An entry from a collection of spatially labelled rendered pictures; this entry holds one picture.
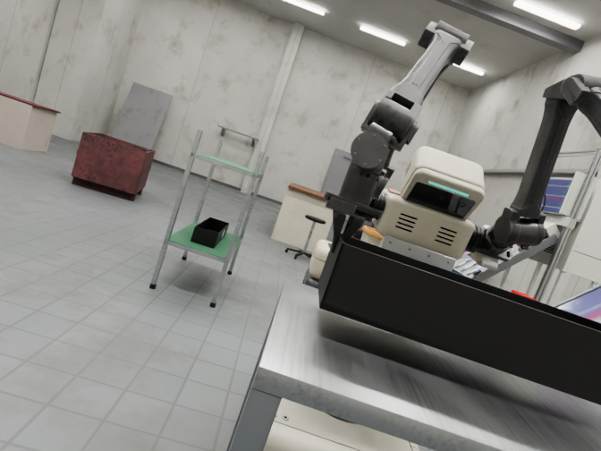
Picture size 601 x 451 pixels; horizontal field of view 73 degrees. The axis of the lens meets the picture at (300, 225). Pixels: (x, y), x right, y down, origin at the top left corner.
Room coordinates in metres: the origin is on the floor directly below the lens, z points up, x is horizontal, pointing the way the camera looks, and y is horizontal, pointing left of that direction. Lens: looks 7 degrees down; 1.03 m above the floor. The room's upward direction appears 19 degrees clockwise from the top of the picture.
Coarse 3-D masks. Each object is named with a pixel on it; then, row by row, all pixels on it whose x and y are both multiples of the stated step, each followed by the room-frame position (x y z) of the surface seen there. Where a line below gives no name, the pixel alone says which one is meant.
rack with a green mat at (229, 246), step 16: (192, 160) 2.60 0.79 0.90; (208, 160) 2.61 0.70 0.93; (224, 160) 3.27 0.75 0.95; (208, 176) 3.47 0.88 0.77; (256, 176) 2.64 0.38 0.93; (256, 192) 3.50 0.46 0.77; (176, 208) 2.60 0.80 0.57; (192, 224) 3.37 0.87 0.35; (240, 224) 2.64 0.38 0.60; (176, 240) 2.67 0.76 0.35; (224, 240) 3.18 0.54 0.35; (240, 240) 3.38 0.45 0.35; (160, 256) 2.60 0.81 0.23; (208, 256) 2.63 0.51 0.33; (224, 256) 2.69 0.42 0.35; (224, 272) 2.64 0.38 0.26
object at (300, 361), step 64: (320, 320) 0.70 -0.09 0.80; (256, 384) 0.47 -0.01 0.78; (320, 384) 0.47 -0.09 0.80; (384, 384) 0.53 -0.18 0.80; (448, 384) 0.61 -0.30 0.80; (512, 384) 0.72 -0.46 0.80; (256, 448) 0.47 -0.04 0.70; (448, 448) 0.47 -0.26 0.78; (512, 448) 0.48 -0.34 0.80; (576, 448) 0.54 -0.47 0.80
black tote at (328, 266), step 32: (352, 256) 0.63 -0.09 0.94; (384, 256) 0.80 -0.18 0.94; (320, 288) 0.71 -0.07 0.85; (352, 288) 0.63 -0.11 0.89; (384, 288) 0.63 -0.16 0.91; (416, 288) 0.63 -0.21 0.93; (448, 288) 0.63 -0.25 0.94; (480, 288) 0.80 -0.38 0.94; (384, 320) 0.63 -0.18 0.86; (416, 320) 0.63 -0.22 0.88; (448, 320) 0.63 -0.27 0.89; (480, 320) 0.63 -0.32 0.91; (512, 320) 0.63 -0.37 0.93; (544, 320) 0.63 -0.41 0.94; (576, 320) 0.80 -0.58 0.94; (448, 352) 0.63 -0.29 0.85; (480, 352) 0.63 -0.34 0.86; (512, 352) 0.63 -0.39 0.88; (544, 352) 0.63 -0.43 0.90; (576, 352) 0.63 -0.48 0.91; (544, 384) 0.63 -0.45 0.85; (576, 384) 0.63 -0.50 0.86
